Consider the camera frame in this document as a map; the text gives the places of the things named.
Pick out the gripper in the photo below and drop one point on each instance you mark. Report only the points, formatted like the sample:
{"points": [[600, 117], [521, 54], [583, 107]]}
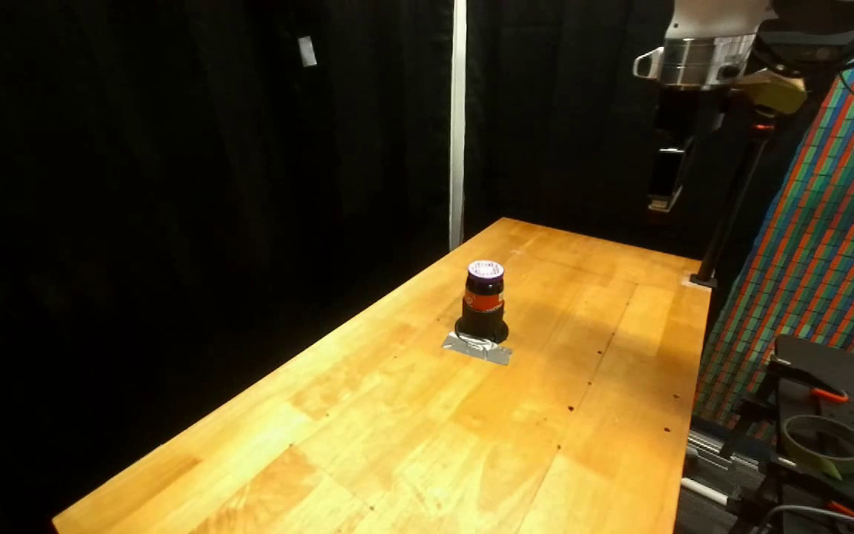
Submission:
{"points": [[683, 111]]}

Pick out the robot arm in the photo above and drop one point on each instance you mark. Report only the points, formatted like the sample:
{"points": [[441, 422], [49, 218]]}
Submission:
{"points": [[709, 22]]}

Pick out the dark upside-down cup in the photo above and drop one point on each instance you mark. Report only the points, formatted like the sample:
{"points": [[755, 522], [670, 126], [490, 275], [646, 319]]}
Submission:
{"points": [[484, 304]]}

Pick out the colourful patterned board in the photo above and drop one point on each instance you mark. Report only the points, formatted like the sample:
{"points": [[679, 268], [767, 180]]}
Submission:
{"points": [[835, 237]]}

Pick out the white vertical pole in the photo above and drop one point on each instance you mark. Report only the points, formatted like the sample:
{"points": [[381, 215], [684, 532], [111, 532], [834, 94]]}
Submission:
{"points": [[458, 111]]}

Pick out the grey tape patch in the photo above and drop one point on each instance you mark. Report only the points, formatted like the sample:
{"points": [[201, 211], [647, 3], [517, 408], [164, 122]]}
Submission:
{"points": [[475, 348]]}

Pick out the orange clamp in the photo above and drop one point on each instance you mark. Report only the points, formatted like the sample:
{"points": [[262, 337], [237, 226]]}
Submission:
{"points": [[829, 394], [853, 510]]}

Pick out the roll of tape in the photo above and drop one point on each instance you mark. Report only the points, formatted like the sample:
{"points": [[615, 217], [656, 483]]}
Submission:
{"points": [[827, 456]]}

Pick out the white rod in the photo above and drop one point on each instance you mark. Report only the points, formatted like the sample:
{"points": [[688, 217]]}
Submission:
{"points": [[705, 490]]}

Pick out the small grey tag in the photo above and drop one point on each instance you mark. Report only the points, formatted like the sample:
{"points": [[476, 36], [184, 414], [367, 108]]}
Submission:
{"points": [[308, 51]]}

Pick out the black curtain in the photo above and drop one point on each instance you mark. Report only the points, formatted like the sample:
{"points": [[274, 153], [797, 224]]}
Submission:
{"points": [[175, 185]]}

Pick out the aluminium rail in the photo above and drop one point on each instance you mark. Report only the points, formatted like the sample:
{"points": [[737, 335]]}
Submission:
{"points": [[723, 447]]}

